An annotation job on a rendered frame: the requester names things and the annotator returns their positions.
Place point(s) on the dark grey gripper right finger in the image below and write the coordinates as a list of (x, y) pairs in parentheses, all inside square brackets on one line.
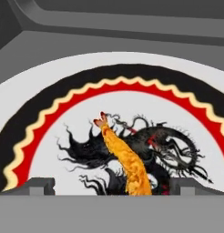
[(185, 186)]

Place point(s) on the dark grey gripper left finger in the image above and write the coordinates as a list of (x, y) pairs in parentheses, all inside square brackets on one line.
[(38, 186)]

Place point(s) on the orange fried shrimp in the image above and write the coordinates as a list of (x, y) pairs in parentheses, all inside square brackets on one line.
[(129, 160)]

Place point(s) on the white plate with dragon print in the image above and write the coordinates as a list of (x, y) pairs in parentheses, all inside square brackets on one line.
[(123, 100)]

